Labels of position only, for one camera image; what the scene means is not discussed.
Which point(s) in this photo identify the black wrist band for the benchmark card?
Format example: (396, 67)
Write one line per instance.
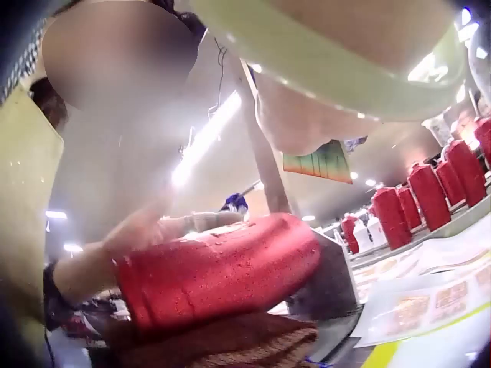
(57, 299)

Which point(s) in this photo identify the ceiling light strip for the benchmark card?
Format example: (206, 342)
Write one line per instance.
(207, 142)

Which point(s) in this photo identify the rainbow coloured hanging poster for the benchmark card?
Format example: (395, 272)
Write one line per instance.
(322, 165)

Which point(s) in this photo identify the person's right hand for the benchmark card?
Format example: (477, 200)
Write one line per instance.
(299, 122)

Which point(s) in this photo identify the person's body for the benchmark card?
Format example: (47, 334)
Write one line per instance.
(23, 214)

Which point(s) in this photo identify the brown woven cloth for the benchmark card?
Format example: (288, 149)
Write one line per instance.
(230, 345)

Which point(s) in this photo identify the laminated picture sheet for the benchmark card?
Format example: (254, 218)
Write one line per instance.
(399, 260)
(418, 306)

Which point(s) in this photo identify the person's right fingers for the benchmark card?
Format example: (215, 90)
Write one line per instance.
(299, 122)

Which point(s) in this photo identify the pale green plastic bowl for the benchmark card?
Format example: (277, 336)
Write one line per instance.
(245, 30)

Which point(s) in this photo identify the large red bottle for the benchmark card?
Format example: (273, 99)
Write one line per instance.
(215, 268)

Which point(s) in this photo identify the person's left fingers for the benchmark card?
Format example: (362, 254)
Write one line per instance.
(142, 230)

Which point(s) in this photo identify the grey metal box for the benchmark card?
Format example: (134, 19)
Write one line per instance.
(330, 268)

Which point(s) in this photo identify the grey pillar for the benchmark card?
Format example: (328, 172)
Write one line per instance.
(264, 165)

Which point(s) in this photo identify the person's left hand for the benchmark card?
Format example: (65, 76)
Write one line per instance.
(92, 264)

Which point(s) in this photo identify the row of red bottles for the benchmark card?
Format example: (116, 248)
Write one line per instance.
(422, 195)

